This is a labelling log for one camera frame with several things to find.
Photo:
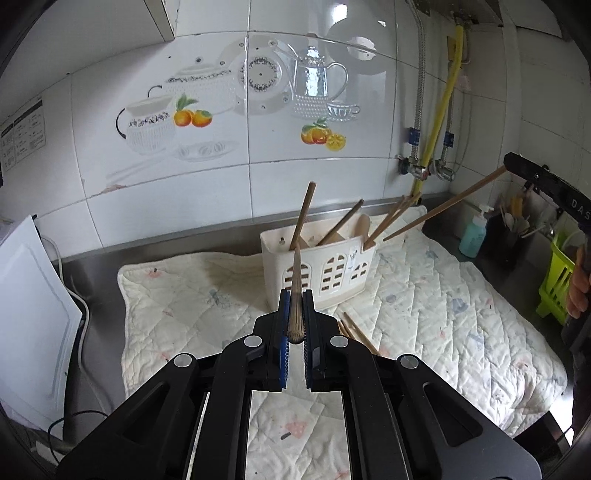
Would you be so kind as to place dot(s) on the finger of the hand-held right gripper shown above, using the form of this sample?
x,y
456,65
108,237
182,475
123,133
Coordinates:
x,y
554,187

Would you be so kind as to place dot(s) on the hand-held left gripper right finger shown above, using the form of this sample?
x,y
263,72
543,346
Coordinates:
x,y
308,364

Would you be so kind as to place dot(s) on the yellow gas pipe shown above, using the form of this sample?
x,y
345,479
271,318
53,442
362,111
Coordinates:
x,y
444,104

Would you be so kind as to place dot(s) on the wall cabinet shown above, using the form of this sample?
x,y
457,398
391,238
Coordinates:
x,y
159,18

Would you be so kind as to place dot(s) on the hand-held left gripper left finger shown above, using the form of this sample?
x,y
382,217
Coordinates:
x,y
285,360

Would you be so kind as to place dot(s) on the lime green plastic rack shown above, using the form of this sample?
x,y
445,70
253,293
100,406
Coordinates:
x,y
556,277

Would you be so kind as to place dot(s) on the group of wooden chopsticks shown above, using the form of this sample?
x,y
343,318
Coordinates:
x,y
302,217

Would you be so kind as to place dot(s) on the bundle of pale kitchen utensils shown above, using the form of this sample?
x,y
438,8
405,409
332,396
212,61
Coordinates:
x,y
515,214

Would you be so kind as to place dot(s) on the black utensil caddy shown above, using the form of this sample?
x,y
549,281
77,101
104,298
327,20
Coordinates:
x,y
508,242

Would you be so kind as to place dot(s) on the person's right hand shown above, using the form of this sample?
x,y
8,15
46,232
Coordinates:
x,y
579,286

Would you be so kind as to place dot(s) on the white countertop appliance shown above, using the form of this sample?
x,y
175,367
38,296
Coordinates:
x,y
32,300

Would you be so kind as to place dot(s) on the cream plastic chopstick holder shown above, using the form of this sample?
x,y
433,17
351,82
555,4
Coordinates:
x,y
277,277

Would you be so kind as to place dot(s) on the gas water heater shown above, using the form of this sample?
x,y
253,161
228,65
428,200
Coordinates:
x,y
480,9

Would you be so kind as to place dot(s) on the black and white wall label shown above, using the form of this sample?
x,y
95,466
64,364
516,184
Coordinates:
x,y
23,134

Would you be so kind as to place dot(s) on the white printed quilted mat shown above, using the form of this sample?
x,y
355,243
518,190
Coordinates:
x,y
438,314

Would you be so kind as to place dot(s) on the long brown wooden chopstick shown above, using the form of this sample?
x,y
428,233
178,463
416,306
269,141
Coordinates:
x,y
443,205
296,300

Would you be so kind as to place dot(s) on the teal soap pump bottle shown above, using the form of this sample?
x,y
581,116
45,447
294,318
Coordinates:
x,y
473,237

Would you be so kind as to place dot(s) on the plain metal valve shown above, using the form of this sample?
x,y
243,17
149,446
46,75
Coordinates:
x,y
445,173

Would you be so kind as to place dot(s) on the metal valve with red knob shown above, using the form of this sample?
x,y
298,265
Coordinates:
x,y
418,170

